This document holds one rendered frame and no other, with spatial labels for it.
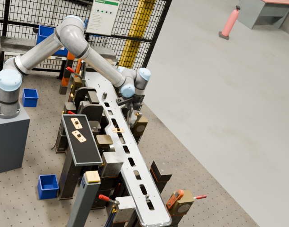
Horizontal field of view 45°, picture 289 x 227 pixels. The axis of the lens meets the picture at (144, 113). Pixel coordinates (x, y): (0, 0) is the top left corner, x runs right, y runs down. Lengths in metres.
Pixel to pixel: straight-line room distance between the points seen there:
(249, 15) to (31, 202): 7.61
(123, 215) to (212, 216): 0.84
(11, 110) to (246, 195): 2.71
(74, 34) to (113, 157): 0.67
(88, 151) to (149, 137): 1.05
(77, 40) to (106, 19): 1.23
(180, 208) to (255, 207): 2.00
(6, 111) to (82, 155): 0.48
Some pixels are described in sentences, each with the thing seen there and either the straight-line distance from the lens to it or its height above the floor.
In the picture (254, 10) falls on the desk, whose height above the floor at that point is 0.41.
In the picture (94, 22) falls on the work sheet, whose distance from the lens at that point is 2.96.
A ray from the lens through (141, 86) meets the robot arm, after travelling 2.04.
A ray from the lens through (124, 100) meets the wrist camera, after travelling 2.09.
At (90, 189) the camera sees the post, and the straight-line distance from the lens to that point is 1.75.
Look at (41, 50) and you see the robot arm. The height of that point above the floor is 1.46.
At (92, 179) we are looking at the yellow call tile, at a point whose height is 1.16.
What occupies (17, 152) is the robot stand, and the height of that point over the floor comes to 0.84.
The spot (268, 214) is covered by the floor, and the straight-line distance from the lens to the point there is 3.95.
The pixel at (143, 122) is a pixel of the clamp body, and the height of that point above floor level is 1.04.
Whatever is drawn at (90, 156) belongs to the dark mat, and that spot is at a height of 1.16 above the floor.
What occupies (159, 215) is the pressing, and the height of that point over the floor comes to 1.00.
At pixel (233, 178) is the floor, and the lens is 4.05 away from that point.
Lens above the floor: 2.42
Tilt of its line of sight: 35 degrees down
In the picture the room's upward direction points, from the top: 23 degrees clockwise
